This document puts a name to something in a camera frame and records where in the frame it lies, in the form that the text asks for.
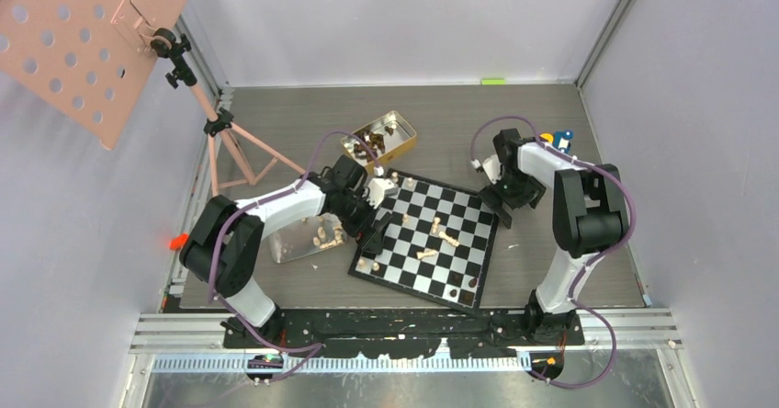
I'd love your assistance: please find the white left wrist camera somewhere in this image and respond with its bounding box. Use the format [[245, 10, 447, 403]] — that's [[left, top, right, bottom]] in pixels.
[[366, 167, 400, 209]]

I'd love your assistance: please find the light wooden chess king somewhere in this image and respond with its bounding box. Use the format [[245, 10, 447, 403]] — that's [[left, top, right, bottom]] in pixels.
[[438, 231, 460, 247]]

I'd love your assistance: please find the pink perforated music stand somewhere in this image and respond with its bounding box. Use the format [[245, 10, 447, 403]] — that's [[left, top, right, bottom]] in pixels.
[[0, 0, 306, 197]]

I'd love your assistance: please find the silver tin lid tray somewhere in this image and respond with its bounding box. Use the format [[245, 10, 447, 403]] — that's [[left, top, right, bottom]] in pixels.
[[269, 213, 349, 264]]

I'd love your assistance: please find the orange clip on rail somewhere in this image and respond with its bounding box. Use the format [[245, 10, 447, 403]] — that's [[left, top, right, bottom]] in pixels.
[[168, 232, 189, 251]]

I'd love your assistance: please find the black white chessboard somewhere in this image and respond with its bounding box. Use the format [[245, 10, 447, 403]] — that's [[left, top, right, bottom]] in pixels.
[[348, 171, 500, 313]]

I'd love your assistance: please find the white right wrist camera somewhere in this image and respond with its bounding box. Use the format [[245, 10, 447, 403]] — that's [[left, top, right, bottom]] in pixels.
[[471, 154, 502, 183]]

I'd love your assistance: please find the yellow round toy block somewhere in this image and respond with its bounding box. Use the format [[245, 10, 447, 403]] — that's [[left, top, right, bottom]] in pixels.
[[539, 133, 555, 144]]

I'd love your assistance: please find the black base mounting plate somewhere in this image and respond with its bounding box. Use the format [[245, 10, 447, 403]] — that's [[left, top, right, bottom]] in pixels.
[[221, 306, 585, 361]]

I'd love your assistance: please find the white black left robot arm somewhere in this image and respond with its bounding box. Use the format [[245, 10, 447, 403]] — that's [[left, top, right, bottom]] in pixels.
[[178, 155, 399, 347]]

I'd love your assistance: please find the gold tin with dark pieces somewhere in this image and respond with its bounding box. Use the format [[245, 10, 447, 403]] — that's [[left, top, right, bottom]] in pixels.
[[341, 110, 418, 172]]

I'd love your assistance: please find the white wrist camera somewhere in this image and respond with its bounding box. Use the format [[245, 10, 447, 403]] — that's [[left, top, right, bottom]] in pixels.
[[366, 167, 400, 209], [471, 154, 502, 183]]

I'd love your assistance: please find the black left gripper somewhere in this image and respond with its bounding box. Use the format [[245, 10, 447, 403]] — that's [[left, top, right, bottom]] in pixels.
[[331, 188, 392, 255]]

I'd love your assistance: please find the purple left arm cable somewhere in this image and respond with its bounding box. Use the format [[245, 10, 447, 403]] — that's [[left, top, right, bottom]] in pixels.
[[207, 130, 386, 388]]

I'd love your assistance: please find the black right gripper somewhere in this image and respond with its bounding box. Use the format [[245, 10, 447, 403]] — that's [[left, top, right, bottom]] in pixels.
[[477, 169, 545, 227]]

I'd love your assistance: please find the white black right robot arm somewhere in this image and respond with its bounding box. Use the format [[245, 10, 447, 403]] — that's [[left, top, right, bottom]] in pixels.
[[470, 129, 629, 345]]

